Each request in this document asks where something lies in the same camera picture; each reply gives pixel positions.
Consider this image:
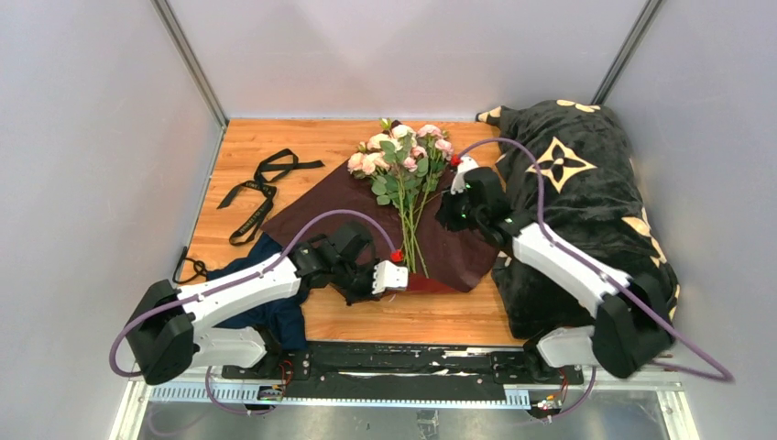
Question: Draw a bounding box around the dark red wrapping paper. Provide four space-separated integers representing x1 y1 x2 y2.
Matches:
262 163 498 292

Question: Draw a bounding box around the black floral plush blanket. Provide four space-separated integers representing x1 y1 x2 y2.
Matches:
476 99 680 314

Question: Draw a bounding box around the pink fake flower bouquet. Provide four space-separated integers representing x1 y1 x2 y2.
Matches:
346 118 454 276

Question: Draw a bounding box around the black ribbon strap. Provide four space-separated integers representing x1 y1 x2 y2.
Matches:
216 148 326 248

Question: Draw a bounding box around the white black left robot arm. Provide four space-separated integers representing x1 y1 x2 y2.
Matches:
118 222 409 385

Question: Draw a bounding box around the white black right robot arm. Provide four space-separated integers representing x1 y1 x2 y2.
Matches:
435 158 675 383

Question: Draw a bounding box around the navy blue cloth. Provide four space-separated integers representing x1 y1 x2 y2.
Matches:
206 234 309 351

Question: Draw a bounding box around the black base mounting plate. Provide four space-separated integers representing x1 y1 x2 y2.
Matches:
216 341 584 402

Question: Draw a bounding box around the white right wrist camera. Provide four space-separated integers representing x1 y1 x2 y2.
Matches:
450 155 478 194

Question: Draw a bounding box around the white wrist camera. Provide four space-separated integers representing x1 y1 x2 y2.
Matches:
372 260 410 296
450 155 478 194

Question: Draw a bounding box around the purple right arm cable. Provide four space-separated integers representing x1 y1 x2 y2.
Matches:
450 137 736 420

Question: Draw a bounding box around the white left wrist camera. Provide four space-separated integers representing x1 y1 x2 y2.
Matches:
372 260 410 296

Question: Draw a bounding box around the small black cord loop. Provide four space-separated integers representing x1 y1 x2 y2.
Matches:
172 246 209 285

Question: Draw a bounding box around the aluminium frame rail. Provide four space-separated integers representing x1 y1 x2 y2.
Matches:
111 341 698 439

